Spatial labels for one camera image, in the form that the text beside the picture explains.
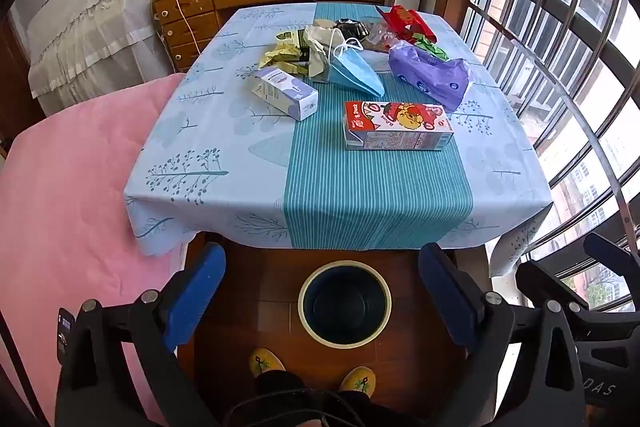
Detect clear plastic wrapper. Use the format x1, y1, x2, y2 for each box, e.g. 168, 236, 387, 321
367, 22, 401, 52

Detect person's left yellow slipper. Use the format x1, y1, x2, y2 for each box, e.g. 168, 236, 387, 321
249, 348, 286, 378

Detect pink blanket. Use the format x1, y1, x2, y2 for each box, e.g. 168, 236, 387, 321
0, 73, 188, 427

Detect red juice carton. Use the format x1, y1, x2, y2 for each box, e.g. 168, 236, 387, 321
343, 101, 455, 152

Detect person's yellow slipper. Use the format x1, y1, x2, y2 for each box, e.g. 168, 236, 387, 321
249, 348, 286, 378
339, 366, 377, 398

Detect person's right yellow slipper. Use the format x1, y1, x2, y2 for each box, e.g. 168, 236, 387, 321
339, 366, 377, 398

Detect white lace furniture cover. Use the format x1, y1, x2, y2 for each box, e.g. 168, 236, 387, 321
27, 0, 173, 118

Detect dark round trash bin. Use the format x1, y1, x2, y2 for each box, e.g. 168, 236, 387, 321
298, 260, 392, 349

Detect cream crumpled paper bag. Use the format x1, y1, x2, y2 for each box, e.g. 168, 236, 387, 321
303, 26, 346, 82

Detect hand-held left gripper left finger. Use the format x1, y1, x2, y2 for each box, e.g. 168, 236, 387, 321
56, 242, 227, 427

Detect blue face mask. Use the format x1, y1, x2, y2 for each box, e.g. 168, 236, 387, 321
327, 38, 386, 98

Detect white purple carton box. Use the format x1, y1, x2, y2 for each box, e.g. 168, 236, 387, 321
251, 67, 319, 122

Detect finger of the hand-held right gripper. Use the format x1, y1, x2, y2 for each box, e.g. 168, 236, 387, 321
584, 233, 640, 279
515, 259, 590, 312

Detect person's dark trousers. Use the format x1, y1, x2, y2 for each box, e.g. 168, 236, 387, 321
252, 369, 373, 427

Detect red foil packet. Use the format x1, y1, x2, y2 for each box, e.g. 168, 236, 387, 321
376, 5, 437, 45

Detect black box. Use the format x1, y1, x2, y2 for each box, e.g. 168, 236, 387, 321
334, 18, 371, 42

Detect white cable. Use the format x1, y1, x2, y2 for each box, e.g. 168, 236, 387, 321
174, 0, 208, 58

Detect blue tree print tablecloth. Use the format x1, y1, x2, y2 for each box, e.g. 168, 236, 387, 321
122, 2, 553, 278

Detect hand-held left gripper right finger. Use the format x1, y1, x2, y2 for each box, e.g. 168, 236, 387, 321
418, 243, 586, 427

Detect yellow green wrapper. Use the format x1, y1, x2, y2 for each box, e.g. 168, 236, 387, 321
257, 47, 311, 75

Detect purple tissue packet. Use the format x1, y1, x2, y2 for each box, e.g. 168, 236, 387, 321
388, 44, 476, 112

